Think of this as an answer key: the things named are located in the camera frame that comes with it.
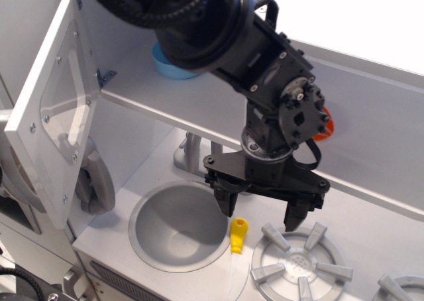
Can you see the blue plastic bowl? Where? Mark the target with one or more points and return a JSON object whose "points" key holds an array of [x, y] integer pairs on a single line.
{"points": [[166, 68]]}

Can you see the yellow handled toy knife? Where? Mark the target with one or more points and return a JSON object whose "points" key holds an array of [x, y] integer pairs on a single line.
{"points": [[240, 265]]}

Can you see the grey toy stove burner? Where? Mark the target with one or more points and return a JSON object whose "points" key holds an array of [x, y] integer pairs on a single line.
{"points": [[300, 265]]}

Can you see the white toy microwave door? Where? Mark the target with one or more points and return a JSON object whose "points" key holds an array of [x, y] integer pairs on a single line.
{"points": [[50, 123]]}

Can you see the grey toy sink basin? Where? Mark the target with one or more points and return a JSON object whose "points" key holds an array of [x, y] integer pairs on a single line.
{"points": [[178, 227]]}

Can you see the white toy kitchen cabinet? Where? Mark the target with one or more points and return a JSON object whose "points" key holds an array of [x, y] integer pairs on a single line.
{"points": [[367, 58]]}

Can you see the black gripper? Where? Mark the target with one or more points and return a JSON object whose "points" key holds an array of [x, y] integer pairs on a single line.
{"points": [[232, 173]]}

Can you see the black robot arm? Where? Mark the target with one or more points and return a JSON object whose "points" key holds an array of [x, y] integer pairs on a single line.
{"points": [[236, 40]]}

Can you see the grey toy faucet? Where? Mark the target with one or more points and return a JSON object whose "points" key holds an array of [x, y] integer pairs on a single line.
{"points": [[194, 152]]}

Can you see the orange salmon sushi toy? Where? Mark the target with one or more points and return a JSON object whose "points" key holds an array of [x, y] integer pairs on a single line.
{"points": [[329, 128]]}

